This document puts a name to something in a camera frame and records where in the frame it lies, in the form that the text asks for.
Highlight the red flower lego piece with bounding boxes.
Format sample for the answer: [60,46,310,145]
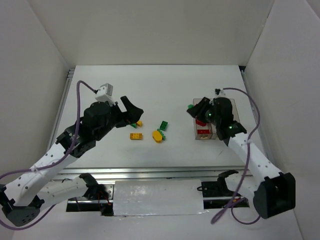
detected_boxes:
[195,119,207,127]

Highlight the red lego brick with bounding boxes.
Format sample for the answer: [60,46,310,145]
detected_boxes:
[196,129,211,138]

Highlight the green 2x2 lego brick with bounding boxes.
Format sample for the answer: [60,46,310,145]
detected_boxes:
[159,120,168,131]

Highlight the yellow oval lego piece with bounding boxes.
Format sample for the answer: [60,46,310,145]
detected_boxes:
[152,130,163,143]

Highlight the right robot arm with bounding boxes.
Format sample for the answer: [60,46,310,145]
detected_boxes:
[187,97,296,219]

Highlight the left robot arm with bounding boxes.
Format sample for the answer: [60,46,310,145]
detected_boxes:
[0,96,144,229]

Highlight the yellow sloped lego brick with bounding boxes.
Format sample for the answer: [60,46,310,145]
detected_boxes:
[136,121,143,127]

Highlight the middle clear container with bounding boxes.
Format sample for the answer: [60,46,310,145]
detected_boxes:
[210,124,218,140]

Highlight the right clear container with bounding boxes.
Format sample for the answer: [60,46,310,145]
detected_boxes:
[223,98,240,124]

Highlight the white foil cover plate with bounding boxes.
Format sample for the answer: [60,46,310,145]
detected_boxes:
[113,179,205,217]

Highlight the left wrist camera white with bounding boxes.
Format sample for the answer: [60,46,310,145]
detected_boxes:
[95,83,116,106]

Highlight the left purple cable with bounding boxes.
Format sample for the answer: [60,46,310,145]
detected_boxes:
[0,80,101,230]

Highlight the purple cable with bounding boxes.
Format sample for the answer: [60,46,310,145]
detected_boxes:
[211,87,262,225]
[0,80,101,230]

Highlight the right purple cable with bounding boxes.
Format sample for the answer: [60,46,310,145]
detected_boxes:
[211,87,262,225]

